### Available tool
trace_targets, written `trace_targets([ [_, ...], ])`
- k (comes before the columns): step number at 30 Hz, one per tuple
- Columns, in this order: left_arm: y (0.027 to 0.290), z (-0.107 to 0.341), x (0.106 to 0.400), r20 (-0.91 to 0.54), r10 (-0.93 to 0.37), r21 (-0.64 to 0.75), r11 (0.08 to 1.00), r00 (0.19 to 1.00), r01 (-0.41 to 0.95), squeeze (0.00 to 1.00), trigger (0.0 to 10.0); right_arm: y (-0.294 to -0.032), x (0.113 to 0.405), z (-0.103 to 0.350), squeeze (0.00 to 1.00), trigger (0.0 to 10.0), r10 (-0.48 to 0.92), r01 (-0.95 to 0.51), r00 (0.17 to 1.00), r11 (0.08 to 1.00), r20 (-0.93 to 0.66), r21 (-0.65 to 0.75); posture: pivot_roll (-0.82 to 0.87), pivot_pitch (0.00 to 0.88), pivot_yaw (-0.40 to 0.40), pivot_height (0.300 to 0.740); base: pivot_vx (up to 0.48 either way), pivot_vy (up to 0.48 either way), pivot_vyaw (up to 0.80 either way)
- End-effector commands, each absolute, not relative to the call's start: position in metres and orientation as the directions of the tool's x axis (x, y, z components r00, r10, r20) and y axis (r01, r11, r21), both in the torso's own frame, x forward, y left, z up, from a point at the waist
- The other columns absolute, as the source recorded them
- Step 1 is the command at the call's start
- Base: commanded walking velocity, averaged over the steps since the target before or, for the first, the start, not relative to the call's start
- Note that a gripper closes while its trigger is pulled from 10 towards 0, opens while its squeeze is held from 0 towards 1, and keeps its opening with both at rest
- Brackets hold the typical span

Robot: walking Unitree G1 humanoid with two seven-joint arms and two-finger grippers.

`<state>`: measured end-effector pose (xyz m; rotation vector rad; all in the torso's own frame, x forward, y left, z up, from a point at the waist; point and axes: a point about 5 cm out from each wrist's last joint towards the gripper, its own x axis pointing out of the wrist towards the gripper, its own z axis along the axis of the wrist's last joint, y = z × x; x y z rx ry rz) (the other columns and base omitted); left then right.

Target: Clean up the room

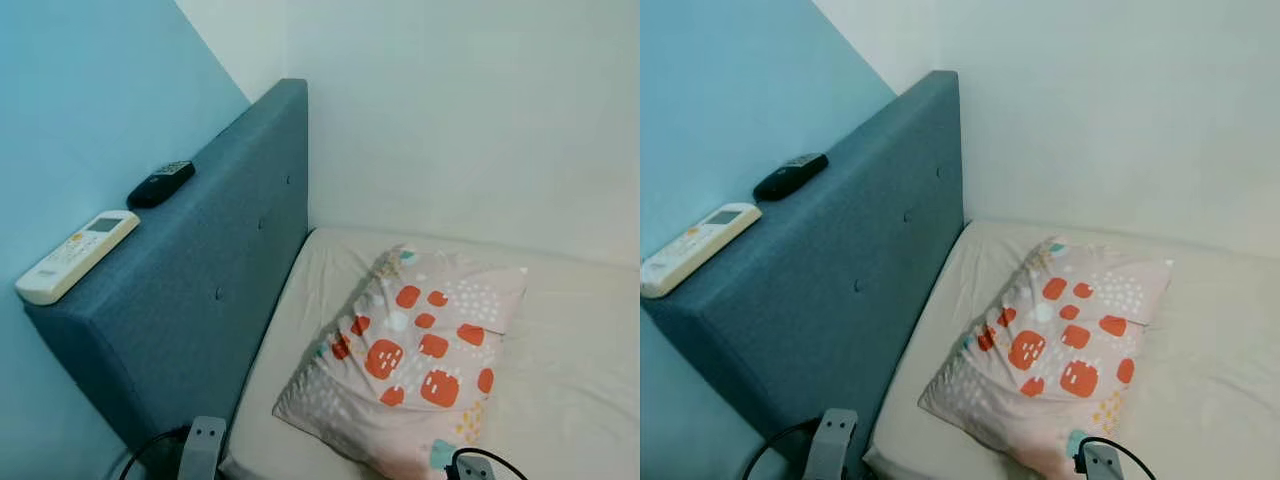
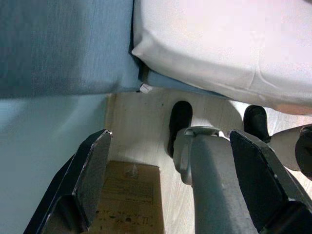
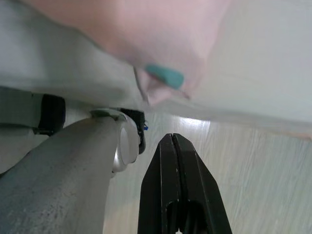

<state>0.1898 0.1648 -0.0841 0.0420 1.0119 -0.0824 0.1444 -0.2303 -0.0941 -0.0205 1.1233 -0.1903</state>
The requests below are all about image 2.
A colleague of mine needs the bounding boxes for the brown cardboard box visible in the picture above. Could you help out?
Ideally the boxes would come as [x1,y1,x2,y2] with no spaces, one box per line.
[94,159,167,234]

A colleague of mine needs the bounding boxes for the grey robot leg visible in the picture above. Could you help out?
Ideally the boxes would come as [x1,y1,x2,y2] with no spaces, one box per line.
[268,123,312,181]
[172,126,260,234]

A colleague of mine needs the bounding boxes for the blue fabric bed frame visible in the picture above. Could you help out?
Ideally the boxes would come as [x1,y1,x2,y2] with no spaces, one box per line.
[0,0,236,101]

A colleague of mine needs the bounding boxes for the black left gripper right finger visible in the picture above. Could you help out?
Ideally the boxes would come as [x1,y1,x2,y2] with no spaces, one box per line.
[229,129,312,234]

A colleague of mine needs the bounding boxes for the grey left robot leg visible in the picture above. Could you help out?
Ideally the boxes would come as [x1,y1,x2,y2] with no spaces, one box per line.
[172,126,260,234]

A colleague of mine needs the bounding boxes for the grey right robot leg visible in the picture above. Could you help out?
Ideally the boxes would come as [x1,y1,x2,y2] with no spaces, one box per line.
[268,123,312,181]

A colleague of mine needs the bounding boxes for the black right robot foot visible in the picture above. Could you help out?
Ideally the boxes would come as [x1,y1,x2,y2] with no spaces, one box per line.
[243,104,272,144]

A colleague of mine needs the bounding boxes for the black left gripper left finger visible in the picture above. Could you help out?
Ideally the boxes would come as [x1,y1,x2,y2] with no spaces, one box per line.
[23,129,113,234]

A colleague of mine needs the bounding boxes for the black robot foot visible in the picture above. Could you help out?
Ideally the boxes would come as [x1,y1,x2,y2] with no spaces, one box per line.
[167,100,194,158]
[243,104,272,144]

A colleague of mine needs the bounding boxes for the cream sheeted mattress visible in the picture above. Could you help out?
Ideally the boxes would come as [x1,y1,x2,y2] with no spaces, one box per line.
[131,0,312,116]

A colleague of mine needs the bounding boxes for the black left robot foot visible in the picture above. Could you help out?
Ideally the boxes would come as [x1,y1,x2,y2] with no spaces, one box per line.
[167,100,194,158]

